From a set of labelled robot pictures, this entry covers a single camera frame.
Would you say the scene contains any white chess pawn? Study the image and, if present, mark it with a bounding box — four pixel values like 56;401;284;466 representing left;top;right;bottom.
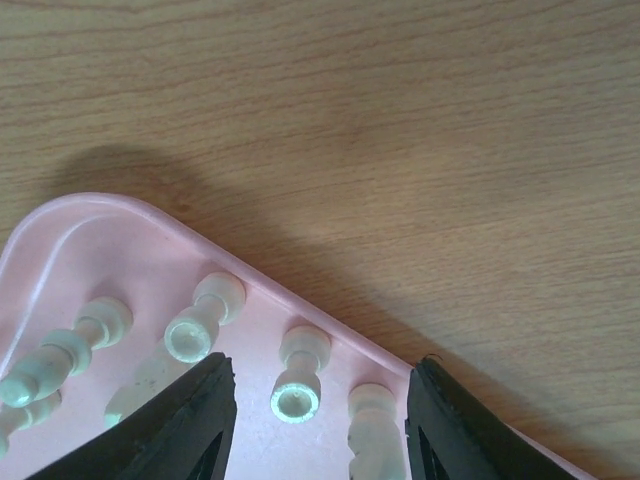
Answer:
1;390;62;457

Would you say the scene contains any pink plastic tray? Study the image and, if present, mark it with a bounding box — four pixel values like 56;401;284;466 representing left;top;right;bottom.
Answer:
1;194;585;479

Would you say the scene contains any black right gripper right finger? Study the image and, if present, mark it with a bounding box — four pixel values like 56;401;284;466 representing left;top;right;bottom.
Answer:
405;357;577;480

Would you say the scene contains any white chess piece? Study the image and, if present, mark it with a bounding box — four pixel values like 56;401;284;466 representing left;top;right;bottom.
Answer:
347;383;406;480
270;325;331;424
1;297;133;408
104;341;192;429
164;272;246;364

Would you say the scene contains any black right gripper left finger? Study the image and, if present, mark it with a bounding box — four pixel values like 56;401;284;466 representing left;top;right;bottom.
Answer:
30;352;237;480

